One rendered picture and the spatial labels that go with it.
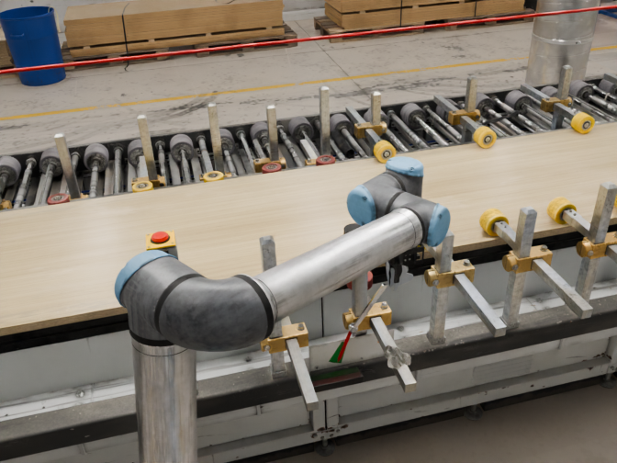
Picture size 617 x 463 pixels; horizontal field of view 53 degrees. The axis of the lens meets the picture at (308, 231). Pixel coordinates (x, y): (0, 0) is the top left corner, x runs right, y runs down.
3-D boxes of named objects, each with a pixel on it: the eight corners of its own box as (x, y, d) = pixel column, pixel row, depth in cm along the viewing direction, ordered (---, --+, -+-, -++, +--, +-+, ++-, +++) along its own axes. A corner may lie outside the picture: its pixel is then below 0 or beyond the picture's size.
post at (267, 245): (286, 377, 181) (274, 240, 155) (274, 378, 180) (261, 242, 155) (283, 368, 184) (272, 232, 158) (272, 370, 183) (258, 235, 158)
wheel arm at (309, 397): (319, 411, 155) (319, 400, 153) (306, 414, 155) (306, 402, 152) (283, 306, 191) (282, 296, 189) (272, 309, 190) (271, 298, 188)
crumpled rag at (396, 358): (415, 366, 159) (416, 359, 158) (390, 371, 158) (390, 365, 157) (402, 343, 167) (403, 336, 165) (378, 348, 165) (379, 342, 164)
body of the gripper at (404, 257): (423, 266, 159) (426, 226, 152) (392, 272, 157) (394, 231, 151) (411, 250, 165) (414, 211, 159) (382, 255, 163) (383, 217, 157)
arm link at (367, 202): (381, 200, 131) (415, 180, 139) (341, 185, 138) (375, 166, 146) (380, 238, 136) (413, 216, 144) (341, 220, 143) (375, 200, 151)
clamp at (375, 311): (391, 324, 179) (392, 311, 177) (347, 333, 177) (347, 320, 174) (385, 312, 184) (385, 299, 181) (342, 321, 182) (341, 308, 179)
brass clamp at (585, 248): (624, 254, 188) (628, 240, 185) (585, 262, 185) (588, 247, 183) (611, 243, 193) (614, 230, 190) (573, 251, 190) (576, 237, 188)
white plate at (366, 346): (393, 355, 186) (394, 330, 181) (310, 372, 181) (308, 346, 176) (392, 353, 186) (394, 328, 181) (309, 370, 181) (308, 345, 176)
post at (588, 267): (585, 315, 200) (619, 185, 175) (576, 317, 199) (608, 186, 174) (578, 309, 203) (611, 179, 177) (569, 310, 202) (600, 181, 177)
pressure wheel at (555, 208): (573, 199, 202) (552, 213, 203) (579, 215, 207) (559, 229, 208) (562, 191, 207) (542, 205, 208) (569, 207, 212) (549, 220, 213)
